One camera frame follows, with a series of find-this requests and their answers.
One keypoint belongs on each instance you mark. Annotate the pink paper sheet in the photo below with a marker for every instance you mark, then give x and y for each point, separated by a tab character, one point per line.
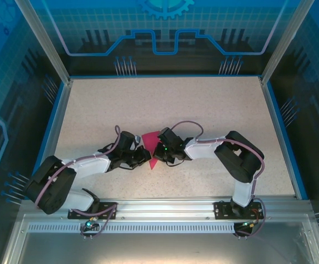
149	140

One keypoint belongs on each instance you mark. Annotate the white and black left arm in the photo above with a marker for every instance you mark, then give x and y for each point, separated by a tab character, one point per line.
90	166

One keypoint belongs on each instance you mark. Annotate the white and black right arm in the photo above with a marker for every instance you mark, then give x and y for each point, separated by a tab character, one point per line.
203	149

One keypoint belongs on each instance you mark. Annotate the left circuit board with LED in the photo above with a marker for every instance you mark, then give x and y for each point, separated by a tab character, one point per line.
89	225

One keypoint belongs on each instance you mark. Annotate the circuit board with led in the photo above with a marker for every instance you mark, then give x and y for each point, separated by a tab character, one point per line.
89	225
247	224

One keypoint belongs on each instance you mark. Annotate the short blue table edge trim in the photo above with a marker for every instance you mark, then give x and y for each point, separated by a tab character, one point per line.
286	137
47	137

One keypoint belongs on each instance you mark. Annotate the right circuit board with LED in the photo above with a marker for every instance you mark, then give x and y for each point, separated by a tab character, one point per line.
247	224

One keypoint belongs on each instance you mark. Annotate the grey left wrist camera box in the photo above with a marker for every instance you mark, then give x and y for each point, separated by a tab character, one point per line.
137	139

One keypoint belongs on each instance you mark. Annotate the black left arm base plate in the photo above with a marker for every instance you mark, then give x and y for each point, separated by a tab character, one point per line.
107	207

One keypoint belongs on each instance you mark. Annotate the aluminium frame rail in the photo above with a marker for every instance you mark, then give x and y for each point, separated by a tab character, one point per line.
165	207

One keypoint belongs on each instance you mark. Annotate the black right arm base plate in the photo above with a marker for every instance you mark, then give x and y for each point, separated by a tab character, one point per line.
221	210

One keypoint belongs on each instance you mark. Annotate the aluminium frame post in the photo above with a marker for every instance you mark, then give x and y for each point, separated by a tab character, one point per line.
49	46
281	46

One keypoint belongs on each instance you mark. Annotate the blue printed enclosure side panel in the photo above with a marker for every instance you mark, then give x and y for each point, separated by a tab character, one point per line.
11	82
313	82

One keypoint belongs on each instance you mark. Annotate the blue printed enclosure panel, gear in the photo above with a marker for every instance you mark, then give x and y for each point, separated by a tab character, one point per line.
93	22

